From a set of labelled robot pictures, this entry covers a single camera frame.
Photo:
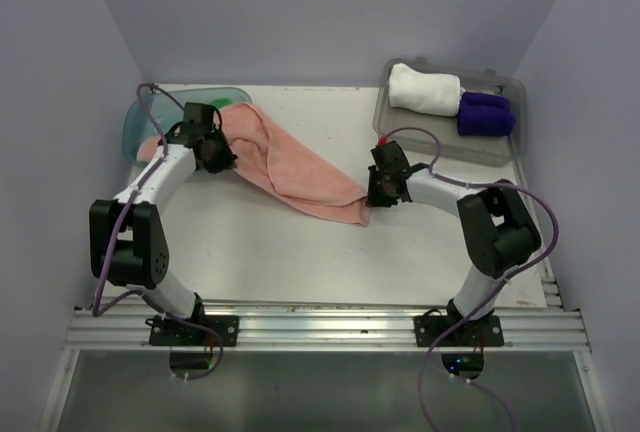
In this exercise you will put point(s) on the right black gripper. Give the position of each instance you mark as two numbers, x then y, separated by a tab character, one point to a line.
374	199

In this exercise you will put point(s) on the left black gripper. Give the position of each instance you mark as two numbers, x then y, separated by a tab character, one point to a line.
226	162

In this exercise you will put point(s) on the pink towel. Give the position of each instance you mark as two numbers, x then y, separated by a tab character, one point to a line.
274	161

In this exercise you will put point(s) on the dark purple towel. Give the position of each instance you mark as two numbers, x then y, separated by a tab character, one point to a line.
484	121

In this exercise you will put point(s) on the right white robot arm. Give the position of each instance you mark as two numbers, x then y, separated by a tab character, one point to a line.
498	231

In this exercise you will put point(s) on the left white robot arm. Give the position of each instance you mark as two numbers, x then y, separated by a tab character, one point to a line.
129	252

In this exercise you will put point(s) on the green towel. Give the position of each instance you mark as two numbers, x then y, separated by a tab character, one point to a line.
221	102

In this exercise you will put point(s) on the teal plastic bin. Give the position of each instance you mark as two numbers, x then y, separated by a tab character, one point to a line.
137	127

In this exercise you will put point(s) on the rolled white towel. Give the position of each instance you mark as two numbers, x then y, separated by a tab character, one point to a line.
436	94

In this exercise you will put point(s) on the rolled purple towel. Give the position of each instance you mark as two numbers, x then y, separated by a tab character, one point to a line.
487	100

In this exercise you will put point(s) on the grey transparent plastic tray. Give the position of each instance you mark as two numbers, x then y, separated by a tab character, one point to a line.
494	152

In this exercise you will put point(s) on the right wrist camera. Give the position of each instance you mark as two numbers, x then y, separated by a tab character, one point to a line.
389	157

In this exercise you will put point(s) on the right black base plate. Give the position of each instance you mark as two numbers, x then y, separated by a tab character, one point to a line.
484	332

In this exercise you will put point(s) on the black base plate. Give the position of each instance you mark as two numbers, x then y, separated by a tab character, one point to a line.
200	329
484	332

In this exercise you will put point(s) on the aluminium mounting rail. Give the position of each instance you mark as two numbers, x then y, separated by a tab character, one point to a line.
316	327

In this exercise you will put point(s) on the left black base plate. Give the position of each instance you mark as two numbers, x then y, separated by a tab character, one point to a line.
200	329

